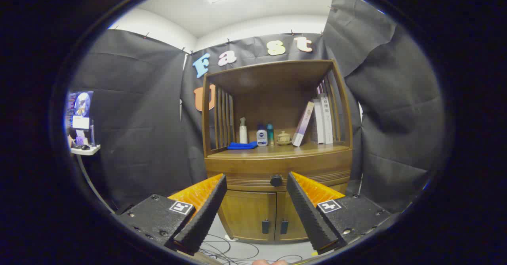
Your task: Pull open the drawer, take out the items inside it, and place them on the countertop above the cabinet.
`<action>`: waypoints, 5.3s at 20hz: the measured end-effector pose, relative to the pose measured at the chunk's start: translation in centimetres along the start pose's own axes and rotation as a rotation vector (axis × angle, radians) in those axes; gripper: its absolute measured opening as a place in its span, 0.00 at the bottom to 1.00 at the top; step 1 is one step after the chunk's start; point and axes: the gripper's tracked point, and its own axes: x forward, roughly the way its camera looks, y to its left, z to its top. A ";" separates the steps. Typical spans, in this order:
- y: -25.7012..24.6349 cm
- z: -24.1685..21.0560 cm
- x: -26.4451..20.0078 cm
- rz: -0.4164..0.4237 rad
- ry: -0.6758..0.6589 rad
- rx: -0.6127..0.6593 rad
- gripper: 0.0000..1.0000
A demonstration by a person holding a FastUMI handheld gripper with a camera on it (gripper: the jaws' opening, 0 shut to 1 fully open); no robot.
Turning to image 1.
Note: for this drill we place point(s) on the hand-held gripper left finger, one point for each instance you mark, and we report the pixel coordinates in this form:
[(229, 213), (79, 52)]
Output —
[(206, 213)]

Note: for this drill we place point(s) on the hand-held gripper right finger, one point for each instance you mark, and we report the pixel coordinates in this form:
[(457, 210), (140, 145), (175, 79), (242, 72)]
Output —
[(309, 213)]

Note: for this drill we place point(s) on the wooden drawer with black knob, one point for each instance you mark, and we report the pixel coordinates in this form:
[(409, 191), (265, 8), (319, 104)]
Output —
[(245, 170)]

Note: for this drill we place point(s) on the wooden countertop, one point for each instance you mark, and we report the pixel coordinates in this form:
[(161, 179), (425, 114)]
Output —
[(285, 150)]

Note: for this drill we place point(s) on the wooden cabinet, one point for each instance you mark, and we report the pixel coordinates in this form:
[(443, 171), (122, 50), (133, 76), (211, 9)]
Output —
[(273, 98)]

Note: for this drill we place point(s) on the blue folded cloth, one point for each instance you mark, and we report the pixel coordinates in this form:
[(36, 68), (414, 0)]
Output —
[(242, 145)]

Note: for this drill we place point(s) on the beige lidded teacup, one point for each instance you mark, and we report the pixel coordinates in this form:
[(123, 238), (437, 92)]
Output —
[(283, 138)]

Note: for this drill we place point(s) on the white pump bottle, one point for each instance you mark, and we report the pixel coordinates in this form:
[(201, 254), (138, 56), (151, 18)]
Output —
[(243, 134)]

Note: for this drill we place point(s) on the teal bottle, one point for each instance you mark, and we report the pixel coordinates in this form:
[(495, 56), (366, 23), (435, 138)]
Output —
[(270, 134)]

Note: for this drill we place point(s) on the purple and white book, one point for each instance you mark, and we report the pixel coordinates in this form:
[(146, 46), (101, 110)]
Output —
[(303, 124)]

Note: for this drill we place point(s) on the white and blue lotion bottle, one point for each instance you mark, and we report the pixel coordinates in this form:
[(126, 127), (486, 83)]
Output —
[(262, 137)]

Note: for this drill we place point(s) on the plain white book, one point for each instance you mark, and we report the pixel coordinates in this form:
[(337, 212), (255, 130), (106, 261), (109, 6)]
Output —
[(318, 122)]

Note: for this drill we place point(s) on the white book with printed spine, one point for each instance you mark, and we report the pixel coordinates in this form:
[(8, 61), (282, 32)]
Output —
[(327, 118)]

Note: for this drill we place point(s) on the black backdrop cloth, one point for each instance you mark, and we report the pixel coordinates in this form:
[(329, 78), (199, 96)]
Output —
[(138, 118)]

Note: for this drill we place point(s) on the white side table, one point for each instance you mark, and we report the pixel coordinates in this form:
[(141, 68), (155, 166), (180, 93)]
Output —
[(89, 151)]

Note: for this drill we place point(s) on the white paper note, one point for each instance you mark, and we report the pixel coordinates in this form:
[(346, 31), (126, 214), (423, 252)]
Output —
[(81, 122)]

